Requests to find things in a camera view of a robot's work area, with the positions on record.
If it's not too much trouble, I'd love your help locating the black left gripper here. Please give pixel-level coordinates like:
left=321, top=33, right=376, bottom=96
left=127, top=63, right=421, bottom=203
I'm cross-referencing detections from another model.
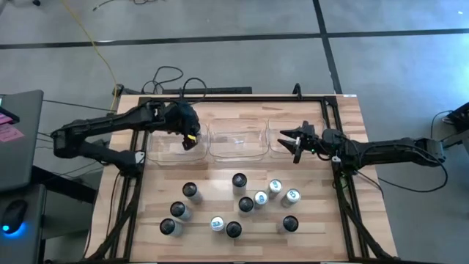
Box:
left=160, top=101, right=202, bottom=152

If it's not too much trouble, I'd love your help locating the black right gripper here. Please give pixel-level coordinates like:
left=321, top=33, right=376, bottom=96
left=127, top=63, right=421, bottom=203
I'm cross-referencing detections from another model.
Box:
left=276, top=122, right=331, bottom=165

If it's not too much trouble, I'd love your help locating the silver-top blue-tab soda can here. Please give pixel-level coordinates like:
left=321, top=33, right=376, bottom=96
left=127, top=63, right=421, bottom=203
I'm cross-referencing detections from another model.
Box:
left=267, top=178, right=284, bottom=200
left=280, top=188, right=302, bottom=209
left=252, top=190, right=270, bottom=210
left=210, top=216, right=226, bottom=233

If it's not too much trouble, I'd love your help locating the black-top slim soda can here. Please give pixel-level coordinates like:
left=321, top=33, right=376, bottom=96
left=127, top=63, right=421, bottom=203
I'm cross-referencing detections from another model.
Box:
left=225, top=221, right=243, bottom=239
left=169, top=200, right=194, bottom=222
left=276, top=215, right=300, bottom=235
left=237, top=196, right=255, bottom=217
left=182, top=181, right=204, bottom=205
left=159, top=218, right=183, bottom=238
left=232, top=172, right=248, bottom=197

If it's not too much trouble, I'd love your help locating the clear plastic bin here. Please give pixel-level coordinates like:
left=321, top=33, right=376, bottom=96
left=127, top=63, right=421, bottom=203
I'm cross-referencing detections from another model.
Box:
left=207, top=117, right=269, bottom=162
left=146, top=117, right=210, bottom=163
left=267, top=117, right=329, bottom=161

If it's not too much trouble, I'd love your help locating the black equipment box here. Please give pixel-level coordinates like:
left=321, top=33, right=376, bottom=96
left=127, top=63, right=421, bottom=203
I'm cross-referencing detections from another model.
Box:
left=445, top=101, right=469, bottom=147

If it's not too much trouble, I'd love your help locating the grey laptop lid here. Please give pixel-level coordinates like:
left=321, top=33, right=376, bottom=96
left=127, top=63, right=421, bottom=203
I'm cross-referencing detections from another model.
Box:
left=0, top=89, right=44, bottom=194

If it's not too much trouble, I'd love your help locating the pink sticky note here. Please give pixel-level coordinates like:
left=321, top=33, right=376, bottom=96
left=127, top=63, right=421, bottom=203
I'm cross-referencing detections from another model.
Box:
left=0, top=122, right=25, bottom=143

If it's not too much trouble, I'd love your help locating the black computer mouse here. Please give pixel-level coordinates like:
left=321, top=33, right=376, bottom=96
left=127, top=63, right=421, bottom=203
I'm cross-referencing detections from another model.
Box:
left=0, top=199, right=29, bottom=235

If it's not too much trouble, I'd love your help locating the black aluminium table frame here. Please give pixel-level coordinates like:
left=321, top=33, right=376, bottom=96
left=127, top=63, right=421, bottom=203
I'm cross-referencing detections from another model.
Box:
left=86, top=94, right=396, bottom=264

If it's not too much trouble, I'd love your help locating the black looped floor cable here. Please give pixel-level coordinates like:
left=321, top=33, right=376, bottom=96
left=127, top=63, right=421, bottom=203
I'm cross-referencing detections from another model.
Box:
left=141, top=65, right=185, bottom=95

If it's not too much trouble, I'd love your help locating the yellow floor cable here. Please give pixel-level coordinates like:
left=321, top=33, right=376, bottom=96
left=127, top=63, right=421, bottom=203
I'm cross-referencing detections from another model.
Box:
left=60, top=0, right=119, bottom=113

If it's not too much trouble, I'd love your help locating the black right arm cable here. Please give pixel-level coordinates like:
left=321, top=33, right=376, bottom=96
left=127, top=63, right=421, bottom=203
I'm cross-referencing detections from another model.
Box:
left=377, top=143, right=449, bottom=194

